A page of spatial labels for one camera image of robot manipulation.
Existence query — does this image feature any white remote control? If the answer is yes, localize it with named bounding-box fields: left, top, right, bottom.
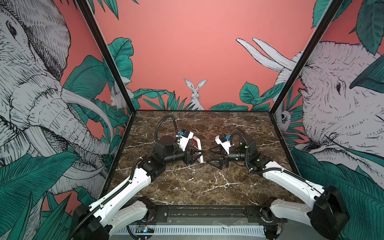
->
left=192, top=136, right=202, bottom=150

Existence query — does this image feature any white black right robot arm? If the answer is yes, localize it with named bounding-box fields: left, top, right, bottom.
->
left=207, top=133, right=350, bottom=240

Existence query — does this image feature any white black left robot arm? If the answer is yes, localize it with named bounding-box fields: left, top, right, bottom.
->
left=67, top=132, right=204, bottom=240

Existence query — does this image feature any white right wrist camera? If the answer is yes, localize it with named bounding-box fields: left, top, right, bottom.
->
left=215, top=134, right=232, bottom=154

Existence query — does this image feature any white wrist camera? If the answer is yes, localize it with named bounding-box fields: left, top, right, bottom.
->
left=177, top=129, right=194, bottom=152
left=215, top=134, right=232, bottom=154

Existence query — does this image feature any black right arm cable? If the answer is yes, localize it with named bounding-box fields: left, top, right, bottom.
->
left=229, top=127, right=248, bottom=148

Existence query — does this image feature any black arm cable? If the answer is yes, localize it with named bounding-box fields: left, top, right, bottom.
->
left=154, top=115, right=179, bottom=143
left=229, top=127, right=248, bottom=148

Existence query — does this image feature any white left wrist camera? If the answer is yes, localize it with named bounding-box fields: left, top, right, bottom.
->
left=177, top=129, right=194, bottom=152

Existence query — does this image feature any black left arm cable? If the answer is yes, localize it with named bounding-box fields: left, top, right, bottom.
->
left=154, top=115, right=179, bottom=143

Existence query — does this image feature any black front mounting rail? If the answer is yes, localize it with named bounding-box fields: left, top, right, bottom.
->
left=145, top=205, right=288, bottom=225

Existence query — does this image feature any white slotted cable duct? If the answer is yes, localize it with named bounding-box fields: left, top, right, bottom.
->
left=115, top=225, right=266, bottom=237

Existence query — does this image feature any black corner frame post right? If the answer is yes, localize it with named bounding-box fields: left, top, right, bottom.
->
left=269, top=0, right=344, bottom=117

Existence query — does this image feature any black corner frame post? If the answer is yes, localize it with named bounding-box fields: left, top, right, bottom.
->
left=269, top=0, right=344, bottom=117
left=76, top=0, right=136, bottom=114

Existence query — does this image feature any black corner frame post left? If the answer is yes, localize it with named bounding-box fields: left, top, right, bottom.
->
left=76, top=0, right=136, bottom=114

